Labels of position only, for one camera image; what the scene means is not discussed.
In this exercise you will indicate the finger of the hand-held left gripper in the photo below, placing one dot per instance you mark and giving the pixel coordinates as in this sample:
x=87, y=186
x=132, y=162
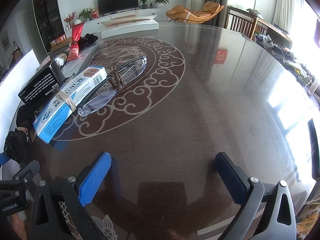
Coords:
x=3, y=159
x=25, y=173

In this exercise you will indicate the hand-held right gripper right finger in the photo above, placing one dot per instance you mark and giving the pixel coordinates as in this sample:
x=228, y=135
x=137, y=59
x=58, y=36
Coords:
x=230, y=175

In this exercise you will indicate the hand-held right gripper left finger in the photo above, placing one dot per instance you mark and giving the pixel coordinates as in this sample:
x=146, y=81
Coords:
x=97, y=175

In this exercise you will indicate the black velvet beaded scrunchie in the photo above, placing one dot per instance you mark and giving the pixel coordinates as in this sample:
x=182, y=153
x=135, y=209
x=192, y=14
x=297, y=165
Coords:
x=20, y=140

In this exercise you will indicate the clear rimless glasses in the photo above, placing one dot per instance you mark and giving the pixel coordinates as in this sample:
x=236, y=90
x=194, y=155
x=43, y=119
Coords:
x=100, y=97

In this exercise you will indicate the black cardboard box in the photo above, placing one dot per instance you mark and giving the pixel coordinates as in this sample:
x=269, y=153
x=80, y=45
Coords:
x=40, y=85

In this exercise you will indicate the rhinestone bow hair clip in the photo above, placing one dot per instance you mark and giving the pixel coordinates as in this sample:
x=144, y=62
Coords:
x=45, y=65

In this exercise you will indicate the red gift bag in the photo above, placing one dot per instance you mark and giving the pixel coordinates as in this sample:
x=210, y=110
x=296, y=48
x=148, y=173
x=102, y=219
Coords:
x=76, y=40

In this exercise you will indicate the blue white medicine box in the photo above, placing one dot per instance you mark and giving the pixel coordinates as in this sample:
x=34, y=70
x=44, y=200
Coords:
x=62, y=110

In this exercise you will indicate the white board panel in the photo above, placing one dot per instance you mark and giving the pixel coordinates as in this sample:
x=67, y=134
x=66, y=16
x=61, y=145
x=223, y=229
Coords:
x=17, y=77

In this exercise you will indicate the dark chair back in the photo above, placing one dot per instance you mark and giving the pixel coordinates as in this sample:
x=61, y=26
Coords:
x=314, y=152

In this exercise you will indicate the patterned seat cushion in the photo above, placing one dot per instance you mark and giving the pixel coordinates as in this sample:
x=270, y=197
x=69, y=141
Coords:
x=310, y=217

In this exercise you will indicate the clear plastic wrapped packet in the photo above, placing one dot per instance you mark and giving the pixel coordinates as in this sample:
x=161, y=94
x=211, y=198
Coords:
x=61, y=58

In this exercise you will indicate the phone case in plastic bag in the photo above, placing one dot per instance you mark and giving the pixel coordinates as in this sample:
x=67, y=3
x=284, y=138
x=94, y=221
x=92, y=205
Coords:
x=86, y=55

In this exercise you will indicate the white cup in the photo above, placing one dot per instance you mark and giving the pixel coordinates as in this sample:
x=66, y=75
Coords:
x=315, y=86

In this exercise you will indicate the small cardboard box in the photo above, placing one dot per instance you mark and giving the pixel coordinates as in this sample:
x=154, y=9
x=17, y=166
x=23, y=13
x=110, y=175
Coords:
x=58, y=40

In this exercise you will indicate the pile of small clutter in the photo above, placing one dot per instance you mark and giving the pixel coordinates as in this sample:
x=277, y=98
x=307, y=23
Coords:
x=287, y=55

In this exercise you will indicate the black fabric item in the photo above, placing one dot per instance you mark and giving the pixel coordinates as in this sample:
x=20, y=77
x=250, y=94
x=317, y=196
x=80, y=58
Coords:
x=88, y=39

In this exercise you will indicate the dark display cabinet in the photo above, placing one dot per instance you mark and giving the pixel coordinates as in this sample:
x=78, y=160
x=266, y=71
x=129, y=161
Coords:
x=48, y=17

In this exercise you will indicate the wooden side table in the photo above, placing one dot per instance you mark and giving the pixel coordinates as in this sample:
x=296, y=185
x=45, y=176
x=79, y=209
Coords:
x=272, y=28

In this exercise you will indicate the wooden slatted chair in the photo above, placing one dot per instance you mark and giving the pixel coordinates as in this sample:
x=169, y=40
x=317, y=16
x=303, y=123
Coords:
x=240, y=21

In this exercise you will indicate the white round vase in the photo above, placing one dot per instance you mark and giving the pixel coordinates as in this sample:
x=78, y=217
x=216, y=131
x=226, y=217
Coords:
x=78, y=21

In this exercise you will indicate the red flower plant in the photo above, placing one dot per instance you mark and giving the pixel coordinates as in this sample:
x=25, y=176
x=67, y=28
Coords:
x=70, y=18

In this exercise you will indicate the red decorative box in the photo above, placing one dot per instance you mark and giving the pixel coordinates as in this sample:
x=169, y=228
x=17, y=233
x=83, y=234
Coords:
x=94, y=14

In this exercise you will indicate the leafy green potted plant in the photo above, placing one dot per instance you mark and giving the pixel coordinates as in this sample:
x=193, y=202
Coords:
x=85, y=13

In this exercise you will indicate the orange lounge chair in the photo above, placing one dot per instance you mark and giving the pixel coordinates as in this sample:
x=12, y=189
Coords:
x=180, y=12

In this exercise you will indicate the white television cabinet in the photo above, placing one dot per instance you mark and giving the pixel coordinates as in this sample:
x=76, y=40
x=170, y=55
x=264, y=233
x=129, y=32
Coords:
x=150, y=12

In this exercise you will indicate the grey curtain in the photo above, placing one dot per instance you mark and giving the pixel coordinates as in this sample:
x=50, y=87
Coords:
x=213, y=2

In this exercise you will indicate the black television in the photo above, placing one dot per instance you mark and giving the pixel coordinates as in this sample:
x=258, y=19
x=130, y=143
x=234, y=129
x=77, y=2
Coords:
x=117, y=1

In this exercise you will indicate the small plant in dark pot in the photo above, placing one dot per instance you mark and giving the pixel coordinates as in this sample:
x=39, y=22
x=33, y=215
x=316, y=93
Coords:
x=143, y=3

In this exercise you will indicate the framed wall picture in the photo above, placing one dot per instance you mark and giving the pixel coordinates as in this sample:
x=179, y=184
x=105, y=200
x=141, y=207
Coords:
x=6, y=40

